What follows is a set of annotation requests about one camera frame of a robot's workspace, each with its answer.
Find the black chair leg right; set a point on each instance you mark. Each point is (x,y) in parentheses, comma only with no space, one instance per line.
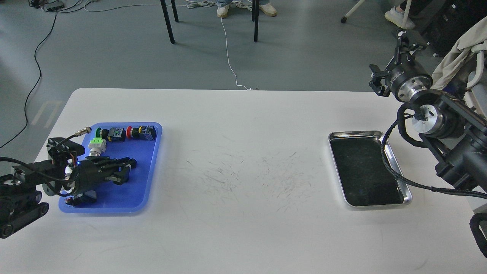
(255,18)

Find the white shoe right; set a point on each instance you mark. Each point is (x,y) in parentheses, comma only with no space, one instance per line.
(268,9)

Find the black switch with red tip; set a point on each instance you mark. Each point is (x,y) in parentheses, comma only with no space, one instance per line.
(89,197)

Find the beige cloth on chair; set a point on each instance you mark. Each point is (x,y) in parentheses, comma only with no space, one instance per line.
(459,55)

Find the red push button switch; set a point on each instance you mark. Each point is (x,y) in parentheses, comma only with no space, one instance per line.
(146,133)

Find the black chair leg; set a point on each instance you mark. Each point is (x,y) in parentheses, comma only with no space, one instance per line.
(255,18)
(167,20)

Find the silver metal tray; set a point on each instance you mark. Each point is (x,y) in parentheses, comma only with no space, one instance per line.
(360,164)

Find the black chair leg left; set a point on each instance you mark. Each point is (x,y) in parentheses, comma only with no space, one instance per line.
(167,20)

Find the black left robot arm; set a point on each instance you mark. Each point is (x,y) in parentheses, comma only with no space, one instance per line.
(62,174)

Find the white shoe left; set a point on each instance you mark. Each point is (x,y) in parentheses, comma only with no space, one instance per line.
(222,11)

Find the blue plastic tray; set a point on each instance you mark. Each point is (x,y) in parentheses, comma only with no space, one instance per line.
(133,195)

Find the white chair frame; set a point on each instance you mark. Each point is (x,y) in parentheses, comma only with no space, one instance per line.
(474,74)

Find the white shoe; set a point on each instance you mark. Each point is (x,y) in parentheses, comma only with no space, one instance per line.
(222,11)
(268,9)

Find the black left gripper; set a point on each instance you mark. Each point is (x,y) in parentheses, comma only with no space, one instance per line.
(94,171)

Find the white green push button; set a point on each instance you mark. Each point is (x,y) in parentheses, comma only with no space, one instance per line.
(97,146)

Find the green push button switch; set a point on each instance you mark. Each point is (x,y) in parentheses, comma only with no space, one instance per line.
(114,134)

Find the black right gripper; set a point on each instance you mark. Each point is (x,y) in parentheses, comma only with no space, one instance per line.
(404,75)

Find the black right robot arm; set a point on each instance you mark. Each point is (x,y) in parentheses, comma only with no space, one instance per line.
(433,119)

